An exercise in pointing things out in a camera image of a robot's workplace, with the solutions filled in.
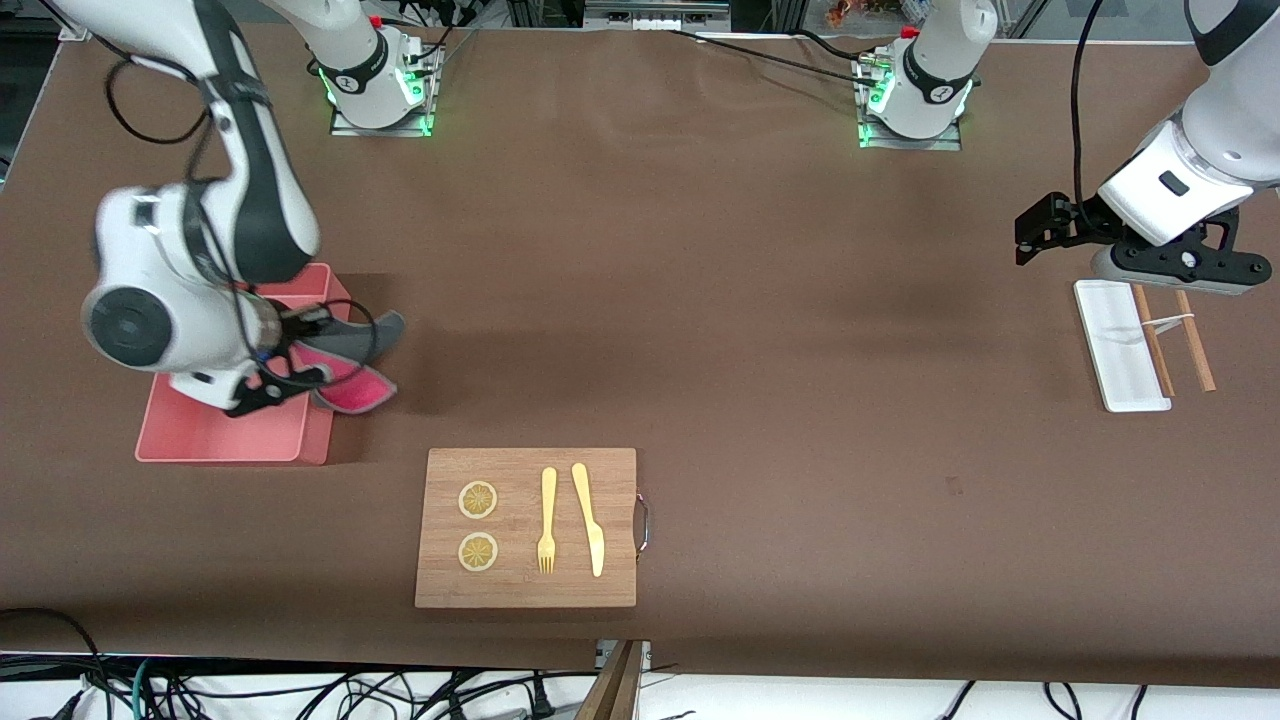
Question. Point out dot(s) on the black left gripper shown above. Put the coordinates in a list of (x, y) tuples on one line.
[(1082, 217)]

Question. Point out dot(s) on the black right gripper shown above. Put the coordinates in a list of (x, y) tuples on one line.
[(287, 335)]

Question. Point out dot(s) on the grey and pink cloth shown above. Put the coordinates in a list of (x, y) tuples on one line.
[(350, 392)]

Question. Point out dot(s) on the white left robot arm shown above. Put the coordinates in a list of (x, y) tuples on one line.
[(1230, 120)]

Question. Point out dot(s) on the pink plastic bin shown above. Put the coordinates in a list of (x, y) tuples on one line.
[(230, 435)]

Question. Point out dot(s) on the white rectangular tray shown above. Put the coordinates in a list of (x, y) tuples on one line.
[(1115, 360)]

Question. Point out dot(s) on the thin white tie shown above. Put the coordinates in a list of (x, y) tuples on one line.
[(1175, 320)]

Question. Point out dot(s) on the lemon slice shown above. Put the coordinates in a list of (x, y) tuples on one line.
[(478, 500), (478, 552)]

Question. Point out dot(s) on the yellow plastic fork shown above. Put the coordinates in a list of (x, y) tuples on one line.
[(548, 500)]

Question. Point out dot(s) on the wooden cutting board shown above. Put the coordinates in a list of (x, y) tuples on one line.
[(525, 590)]

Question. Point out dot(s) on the yellow plastic knife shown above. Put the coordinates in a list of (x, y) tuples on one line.
[(588, 510)]

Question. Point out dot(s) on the wooden beam under table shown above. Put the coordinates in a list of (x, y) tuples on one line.
[(612, 695)]

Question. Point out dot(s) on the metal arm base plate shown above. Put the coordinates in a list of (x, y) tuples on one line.
[(870, 140), (425, 75)]

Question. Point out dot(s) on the aluminium frame bar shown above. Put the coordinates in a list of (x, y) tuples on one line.
[(655, 15)]

